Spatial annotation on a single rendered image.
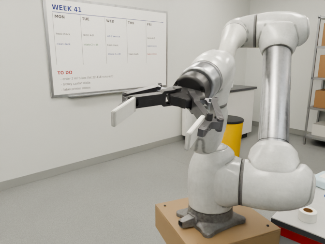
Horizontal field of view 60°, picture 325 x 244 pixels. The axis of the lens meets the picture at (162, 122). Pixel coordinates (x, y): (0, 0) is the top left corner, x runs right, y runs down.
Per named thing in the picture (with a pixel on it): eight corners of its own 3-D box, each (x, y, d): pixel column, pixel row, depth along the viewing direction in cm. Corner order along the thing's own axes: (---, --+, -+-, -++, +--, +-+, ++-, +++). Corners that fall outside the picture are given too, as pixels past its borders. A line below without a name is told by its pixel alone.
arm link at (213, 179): (193, 190, 110) (193, 136, 105) (242, 197, 104) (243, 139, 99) (182, 210, 95) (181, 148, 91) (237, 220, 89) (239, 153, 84)
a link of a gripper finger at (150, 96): (183, 88, 56) (180, 85, 57) (128, 94, 52) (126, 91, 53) (181, 105, 58) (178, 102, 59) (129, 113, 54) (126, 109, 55)
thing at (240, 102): (179, 140, 482) (180, 68, 454) (220, 129, 556) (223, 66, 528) (212, 151, 430) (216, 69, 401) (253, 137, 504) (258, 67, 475)
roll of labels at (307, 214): (312, 214, 122) (313, 206, 121) (318, 223, 116) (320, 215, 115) (295, 213, 123) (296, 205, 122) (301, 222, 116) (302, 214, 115)
